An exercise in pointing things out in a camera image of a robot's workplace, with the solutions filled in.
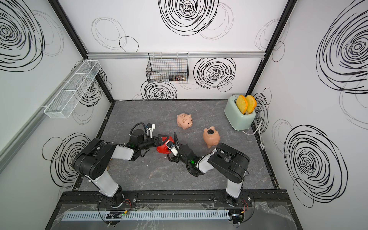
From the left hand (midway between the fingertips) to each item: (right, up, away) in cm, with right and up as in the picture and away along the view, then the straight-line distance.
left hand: (165, 139), depth 90 cm
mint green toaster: (+47, +12, +1) cm, 49 cm away
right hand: (+4, -5, -3) cm, 7 cm away
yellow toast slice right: (+55, +22, 0) cm, 59 cm away
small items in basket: (+7, +38, -2) cm, 39 cm away
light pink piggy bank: (+12, +11, +5) cm, 17 cm away
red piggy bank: (-1, -5, -6) cm, 8 cm away
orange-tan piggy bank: (+29, +2, -2) cm, 29 cm away
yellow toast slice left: (+49, +22, +1) cm, 54 cm away
